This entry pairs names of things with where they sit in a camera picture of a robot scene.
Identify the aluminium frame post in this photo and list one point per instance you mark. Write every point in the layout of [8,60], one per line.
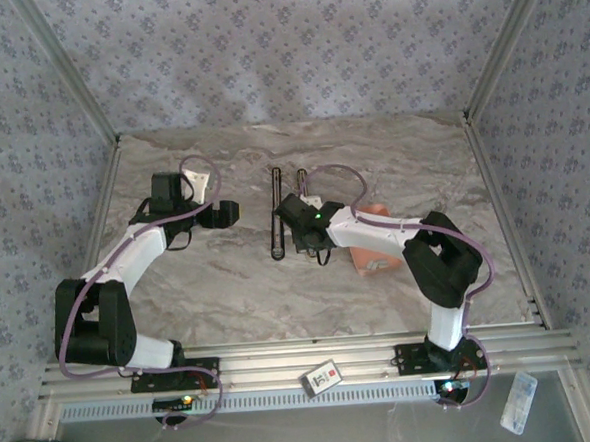
[507,43]
[73,79]

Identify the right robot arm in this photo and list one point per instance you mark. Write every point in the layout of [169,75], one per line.
[371,231]

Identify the small labelled card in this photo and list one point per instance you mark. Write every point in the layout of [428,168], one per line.
[320,378]

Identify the aluminium side rail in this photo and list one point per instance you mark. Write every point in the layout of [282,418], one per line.
[499,208]
[107,187]

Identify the pink plastic tray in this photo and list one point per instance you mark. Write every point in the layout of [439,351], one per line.
[375,263]

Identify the small circuit board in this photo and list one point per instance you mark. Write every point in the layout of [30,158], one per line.
[171,404]
[453,387]

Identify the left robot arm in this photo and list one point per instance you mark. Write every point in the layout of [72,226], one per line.
[132,256]

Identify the wide aluminium base rail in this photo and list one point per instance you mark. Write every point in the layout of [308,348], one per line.
[283,354]

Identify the clear plastic box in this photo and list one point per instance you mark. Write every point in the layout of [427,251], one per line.
[519,402]

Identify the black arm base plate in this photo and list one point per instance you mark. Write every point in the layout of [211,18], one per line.
[204,367]
[408,359]

